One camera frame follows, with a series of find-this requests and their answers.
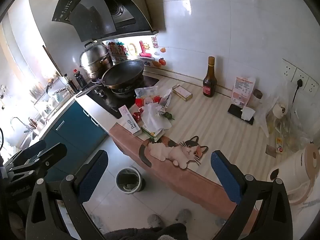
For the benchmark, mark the pink and white bag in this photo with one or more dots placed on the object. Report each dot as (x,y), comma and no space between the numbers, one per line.
(242,90)

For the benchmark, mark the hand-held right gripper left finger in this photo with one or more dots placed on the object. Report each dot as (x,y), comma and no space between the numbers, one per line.
(93,177)

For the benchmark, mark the clear plastic bags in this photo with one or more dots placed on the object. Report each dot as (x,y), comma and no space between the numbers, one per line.
(295,127)

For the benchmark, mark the dark soy sauce bottle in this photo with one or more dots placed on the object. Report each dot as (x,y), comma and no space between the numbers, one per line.
(72,85)
(80,78)

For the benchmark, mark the red and white sugar bag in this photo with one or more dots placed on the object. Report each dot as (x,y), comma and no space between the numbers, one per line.
(150,100)

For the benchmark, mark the white wall socket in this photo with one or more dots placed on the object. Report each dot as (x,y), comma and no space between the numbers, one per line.
(288,67)
(303,76)
(313,85)

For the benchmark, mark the red square wall sticker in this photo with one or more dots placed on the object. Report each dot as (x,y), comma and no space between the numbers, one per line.
(154,41)

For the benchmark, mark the black power plug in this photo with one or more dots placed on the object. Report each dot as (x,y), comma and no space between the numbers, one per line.
(299,83)

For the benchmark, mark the yellow packet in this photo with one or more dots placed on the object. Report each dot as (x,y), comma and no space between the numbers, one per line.
(279,145)

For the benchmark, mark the steel faucet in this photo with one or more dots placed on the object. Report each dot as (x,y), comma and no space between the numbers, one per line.
(25,126)

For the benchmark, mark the black range hood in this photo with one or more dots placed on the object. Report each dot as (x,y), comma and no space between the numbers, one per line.
(100,10)

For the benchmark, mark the black wok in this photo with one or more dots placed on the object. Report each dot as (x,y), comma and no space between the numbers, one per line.
(122,73)

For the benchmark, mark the white electric kettle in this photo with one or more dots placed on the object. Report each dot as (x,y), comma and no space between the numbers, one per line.
(295,175)

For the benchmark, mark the round trash bin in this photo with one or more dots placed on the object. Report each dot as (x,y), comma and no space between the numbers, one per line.
(130,182)

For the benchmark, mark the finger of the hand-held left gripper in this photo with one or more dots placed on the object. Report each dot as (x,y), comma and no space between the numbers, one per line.
(53,153)
(35,147)

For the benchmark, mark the brown square card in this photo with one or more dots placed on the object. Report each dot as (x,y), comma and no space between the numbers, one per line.
(271,151)

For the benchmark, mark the green vegetable piece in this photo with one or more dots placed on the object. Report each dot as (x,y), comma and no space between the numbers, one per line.
(168,115)

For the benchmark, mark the white toothpaste box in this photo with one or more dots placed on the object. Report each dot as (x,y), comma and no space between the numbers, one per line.
(128,121)

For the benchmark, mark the red wrapper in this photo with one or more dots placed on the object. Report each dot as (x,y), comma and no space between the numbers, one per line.
(137,117)

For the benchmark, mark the steel dish rack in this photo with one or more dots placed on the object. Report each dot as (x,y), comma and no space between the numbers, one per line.
(45,92)

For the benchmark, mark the small beige box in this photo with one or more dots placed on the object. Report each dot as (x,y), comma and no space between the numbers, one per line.
(182,93)

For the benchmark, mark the small orange wall sticker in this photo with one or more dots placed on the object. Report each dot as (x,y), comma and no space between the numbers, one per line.
(163,50)

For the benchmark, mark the red tomato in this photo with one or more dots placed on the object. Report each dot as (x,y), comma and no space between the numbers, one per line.
(162,60)

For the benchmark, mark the brown glass bottle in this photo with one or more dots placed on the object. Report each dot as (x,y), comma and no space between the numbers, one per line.
(209,85)

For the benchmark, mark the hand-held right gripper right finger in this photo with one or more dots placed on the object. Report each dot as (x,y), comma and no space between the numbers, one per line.
(225,177)

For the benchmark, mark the white paper roll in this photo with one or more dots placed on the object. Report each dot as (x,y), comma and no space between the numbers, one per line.
(277,110)

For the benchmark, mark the colourful wall decoration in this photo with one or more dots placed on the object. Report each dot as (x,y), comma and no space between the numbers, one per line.
(125,50)

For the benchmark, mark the blue kitchen cabinet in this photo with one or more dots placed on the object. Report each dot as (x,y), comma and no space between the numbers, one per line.
(75,130)

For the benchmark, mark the steel steamer pot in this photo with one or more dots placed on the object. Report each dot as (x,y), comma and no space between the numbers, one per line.
(93,57)

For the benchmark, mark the black phone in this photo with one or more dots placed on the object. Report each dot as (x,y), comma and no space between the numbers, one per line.
(235,111)

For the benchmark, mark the small white tissue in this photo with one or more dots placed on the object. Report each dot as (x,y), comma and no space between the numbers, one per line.
(247,113)

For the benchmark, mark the black gas stove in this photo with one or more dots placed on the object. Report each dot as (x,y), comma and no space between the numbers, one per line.
(110,103)

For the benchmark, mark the green and white box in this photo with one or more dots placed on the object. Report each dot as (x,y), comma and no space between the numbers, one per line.
(153,135)

